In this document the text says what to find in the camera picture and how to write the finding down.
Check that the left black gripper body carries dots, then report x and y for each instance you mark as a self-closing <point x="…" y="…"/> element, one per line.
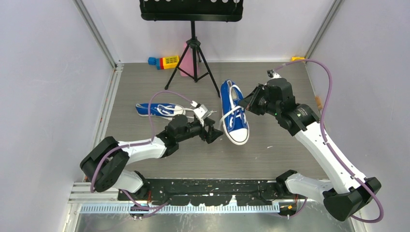
<point x="195" y="128"/>

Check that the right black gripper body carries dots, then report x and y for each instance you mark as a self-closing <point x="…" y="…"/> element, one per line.
<point x="259" y="103"/>

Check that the blue sneaker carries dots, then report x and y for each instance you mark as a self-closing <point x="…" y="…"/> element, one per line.
<point x="162" y="110"/>
<point x="233" y="120"/>

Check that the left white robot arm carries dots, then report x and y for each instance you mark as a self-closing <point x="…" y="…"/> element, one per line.
<point x="104" y="165"/>

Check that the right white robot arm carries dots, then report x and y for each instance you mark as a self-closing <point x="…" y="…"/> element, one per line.
<point x="348" y="189"/>

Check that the small wooden block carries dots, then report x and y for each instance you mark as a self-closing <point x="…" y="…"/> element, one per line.
<point x="319" y="103"/>

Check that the yellow corner block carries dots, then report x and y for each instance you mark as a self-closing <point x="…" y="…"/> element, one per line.
<point x="297" y="58"/>

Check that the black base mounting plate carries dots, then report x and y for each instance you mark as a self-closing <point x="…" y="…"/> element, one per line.
<point x="210" y="192"/>

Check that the pink foam block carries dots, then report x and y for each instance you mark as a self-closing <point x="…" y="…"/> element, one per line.
<point x="187" y="61"/>

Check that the black music stand tripod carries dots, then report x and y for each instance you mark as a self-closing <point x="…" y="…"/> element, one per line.
<point x="192" y="11"/>

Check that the colourful toy block phone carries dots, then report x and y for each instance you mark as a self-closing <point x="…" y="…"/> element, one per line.
<point x="164" y="62"/>

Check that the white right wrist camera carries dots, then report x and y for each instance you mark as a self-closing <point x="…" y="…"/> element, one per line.
<point x="272" y="74"/>

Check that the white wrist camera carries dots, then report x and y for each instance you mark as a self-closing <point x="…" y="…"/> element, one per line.
<point x="200" y="111"/>
<point x="272" y="74"/>

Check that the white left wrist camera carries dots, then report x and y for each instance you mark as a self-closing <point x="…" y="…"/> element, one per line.
<point x="200" y="111"/>

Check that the aluminium frame rail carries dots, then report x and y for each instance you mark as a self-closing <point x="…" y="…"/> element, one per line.
<point x="81" y="193"/>

